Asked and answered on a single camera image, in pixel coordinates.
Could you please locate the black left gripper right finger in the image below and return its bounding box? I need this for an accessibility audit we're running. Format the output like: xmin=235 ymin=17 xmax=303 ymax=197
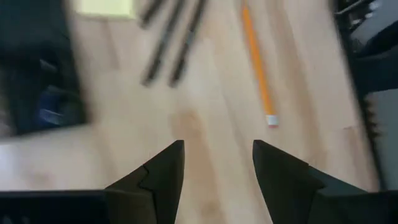
xmin=252 ymin=139 xmax=371 ymax=224

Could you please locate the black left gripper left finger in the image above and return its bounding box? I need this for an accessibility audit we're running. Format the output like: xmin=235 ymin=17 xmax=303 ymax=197
xmin=105 ymin=139 xmax=186 ymax=224

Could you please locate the yellow pencil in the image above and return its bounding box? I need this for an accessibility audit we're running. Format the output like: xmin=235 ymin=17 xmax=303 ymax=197
xmin=241 ymin=0 xmax=280 ymax=128

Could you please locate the yellow sticky note pad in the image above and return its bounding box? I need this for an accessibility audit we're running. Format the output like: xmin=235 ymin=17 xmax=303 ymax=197
xmin=73 ymin=0 xmax=137 ymax=20

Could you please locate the black mesh desk organizer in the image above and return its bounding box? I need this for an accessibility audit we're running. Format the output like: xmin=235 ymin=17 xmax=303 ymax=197
xmin=0 ymin=0 xmax=91 ymax=138

